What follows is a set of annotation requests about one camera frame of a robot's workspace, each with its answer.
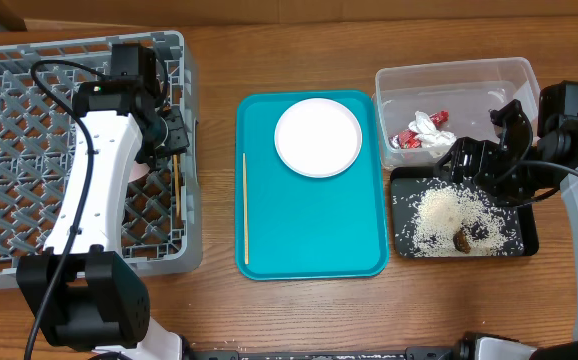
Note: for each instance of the grey dishwasher rack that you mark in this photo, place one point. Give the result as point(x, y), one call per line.
point(37, 142)

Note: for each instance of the red snack wrapper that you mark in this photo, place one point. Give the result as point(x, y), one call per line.
point(404, 140)

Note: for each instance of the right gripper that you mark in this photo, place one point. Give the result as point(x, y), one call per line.
point(482, 155)

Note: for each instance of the white round plate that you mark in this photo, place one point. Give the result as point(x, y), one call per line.
point(318, 138)

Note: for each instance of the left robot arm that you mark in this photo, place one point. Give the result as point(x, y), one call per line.
point(82, 293)

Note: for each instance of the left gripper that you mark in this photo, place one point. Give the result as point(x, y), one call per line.
point(175, 138)

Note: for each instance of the white tissue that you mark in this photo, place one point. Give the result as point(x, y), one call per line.
point(427, 129)

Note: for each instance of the white rice grains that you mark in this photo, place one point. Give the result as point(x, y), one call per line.
point(444, 215)

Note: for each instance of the pink bowl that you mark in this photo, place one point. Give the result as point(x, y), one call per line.
point(138, 171)

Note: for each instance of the brown food scrap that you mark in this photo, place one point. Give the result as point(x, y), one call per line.
point(461, 243)

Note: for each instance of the clear plastic bin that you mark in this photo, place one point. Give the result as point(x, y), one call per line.
point(467, 90)

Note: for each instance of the teal plastic tray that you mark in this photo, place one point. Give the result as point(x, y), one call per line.
point(301, 227)

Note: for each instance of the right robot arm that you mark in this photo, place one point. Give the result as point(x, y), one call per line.
point(528, 162)

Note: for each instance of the black plastic tray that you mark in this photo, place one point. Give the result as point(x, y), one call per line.
point(529, 230)

